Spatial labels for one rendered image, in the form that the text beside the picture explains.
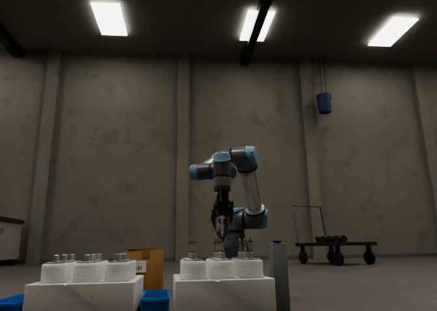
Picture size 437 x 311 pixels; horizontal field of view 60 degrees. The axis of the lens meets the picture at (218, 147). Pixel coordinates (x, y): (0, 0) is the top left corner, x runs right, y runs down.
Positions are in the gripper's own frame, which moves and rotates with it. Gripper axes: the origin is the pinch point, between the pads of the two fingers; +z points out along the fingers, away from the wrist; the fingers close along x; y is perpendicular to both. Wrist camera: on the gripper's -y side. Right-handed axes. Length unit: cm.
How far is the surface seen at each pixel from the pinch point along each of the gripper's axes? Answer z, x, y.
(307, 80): -439, 416, -723
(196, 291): 20.7, -12.1, 7.3
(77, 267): 11, -57, 0
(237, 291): 20.9, 3.7, 8.7
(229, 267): 12.4, 1.9, 5.0
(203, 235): -24, 132, -770
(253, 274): 15.3, 11.4, 6.3
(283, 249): 5.8, 32.3, -12.4
